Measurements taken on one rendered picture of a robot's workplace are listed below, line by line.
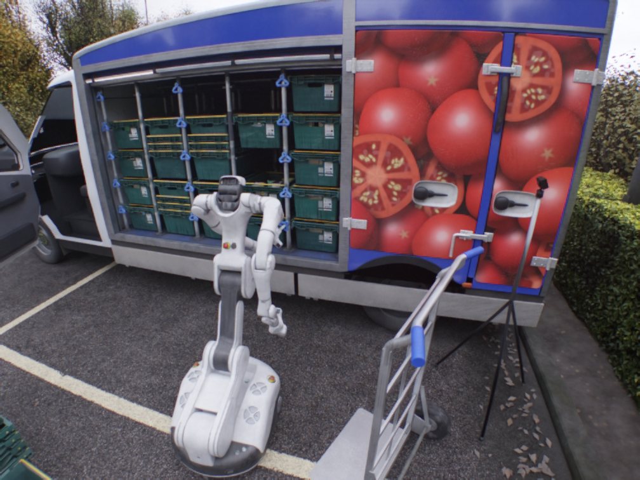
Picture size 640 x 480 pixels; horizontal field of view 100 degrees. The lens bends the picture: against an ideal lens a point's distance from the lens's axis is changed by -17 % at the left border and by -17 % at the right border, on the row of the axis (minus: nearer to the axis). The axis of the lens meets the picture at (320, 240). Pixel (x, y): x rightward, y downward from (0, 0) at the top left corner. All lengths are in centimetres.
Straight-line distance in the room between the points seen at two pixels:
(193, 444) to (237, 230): 108
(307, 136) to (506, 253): 163
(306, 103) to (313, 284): 139
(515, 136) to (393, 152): 75
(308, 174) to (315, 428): 174
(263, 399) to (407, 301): 130
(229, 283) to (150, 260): 175
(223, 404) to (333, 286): 128
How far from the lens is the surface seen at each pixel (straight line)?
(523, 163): 227
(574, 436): 250
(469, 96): 216
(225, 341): 187
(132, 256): 362
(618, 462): 253
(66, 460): 249
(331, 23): 226
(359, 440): 214
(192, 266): 312
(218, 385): 186
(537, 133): 227
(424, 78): 214
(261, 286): 158
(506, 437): 239
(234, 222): 171
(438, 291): 111
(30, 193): 463
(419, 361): 85
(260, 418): 188
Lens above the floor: 179
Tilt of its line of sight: 23 degrees down
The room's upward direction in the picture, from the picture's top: straight up
